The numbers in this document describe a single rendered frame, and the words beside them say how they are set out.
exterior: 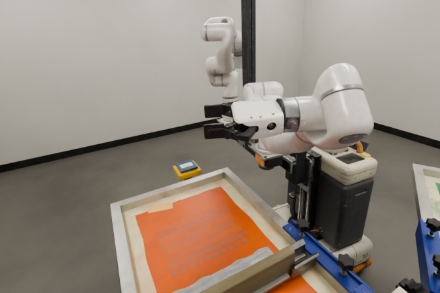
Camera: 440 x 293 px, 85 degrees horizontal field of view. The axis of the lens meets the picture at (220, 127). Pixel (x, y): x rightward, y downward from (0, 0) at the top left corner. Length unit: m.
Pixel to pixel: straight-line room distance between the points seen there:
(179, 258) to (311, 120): 0.65
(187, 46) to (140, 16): 0.84
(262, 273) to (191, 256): 0.28
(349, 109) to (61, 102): 3.99
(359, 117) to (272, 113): 0.15
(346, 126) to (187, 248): 0.70
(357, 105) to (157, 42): 3.88
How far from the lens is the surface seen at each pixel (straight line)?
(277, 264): 0.79
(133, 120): 4.29
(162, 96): 4.28
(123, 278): 0.90
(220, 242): 0.97
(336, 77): 0.48
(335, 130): 0.46
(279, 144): 0.68
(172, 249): 0.97
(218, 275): 0.88
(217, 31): 1.28
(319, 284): 0.90
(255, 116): 0.48
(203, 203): 1.13
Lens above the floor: 1.66
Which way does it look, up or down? 21 degrees down
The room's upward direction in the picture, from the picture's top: 3 degrees counter-clockwise
